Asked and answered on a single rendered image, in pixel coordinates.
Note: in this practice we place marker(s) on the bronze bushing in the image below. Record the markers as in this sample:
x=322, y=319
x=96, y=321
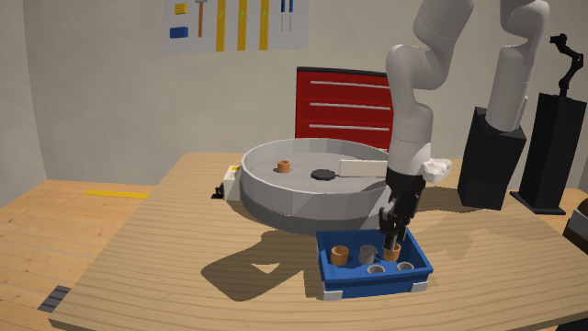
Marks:
x=283, y=166
x=394, y=255
x=342, y=256

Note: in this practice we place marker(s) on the blue square tray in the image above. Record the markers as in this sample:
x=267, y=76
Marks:
x=351, y=279

